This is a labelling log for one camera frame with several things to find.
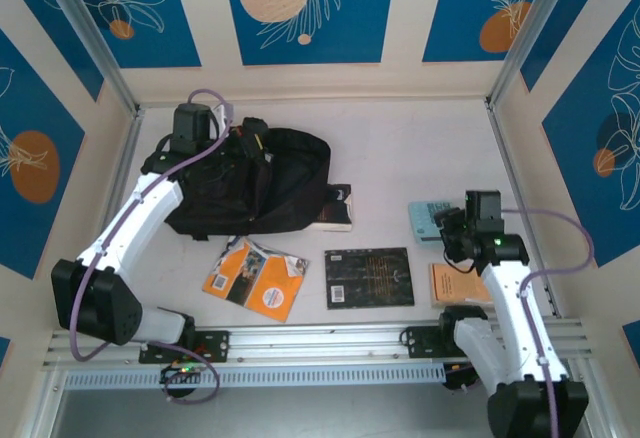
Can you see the aluminium right upright post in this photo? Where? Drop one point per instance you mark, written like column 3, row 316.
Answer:
column 530, row 38

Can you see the black book with barcode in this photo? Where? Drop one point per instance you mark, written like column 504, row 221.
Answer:
column 370, row 278

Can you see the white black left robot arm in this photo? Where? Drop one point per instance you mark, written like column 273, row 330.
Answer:
column 135, row 228

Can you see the aluminium mounting rail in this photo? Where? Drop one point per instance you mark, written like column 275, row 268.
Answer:
column 325, row 338

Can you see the tan orange paperback book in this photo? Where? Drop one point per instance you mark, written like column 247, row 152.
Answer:
column 455, row 285

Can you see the aluminium upright post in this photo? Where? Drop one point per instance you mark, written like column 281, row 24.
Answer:
column 530, row 38
column 90, row 38

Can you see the black backpack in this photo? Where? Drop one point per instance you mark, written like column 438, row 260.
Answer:
column 290, row 188

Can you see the aluminium left side rail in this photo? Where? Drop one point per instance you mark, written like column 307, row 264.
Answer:
column 117, row 183

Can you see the orange photo cover book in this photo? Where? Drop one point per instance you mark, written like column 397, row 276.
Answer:
column 260, row 283

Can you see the aluminium right side rail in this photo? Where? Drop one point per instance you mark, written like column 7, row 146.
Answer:
column 507, row 148

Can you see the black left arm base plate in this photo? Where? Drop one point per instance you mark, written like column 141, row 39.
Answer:
column 220, row 345

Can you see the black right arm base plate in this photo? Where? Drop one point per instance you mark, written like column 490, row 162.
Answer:
column 420, row 343

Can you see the aluminium left upright post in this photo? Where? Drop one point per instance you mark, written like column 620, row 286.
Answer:
column 90, row 38

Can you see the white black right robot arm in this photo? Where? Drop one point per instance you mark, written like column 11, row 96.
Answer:
column 505, row 308

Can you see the black thick paperback book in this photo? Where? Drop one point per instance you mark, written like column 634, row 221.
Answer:
column 335, row 210

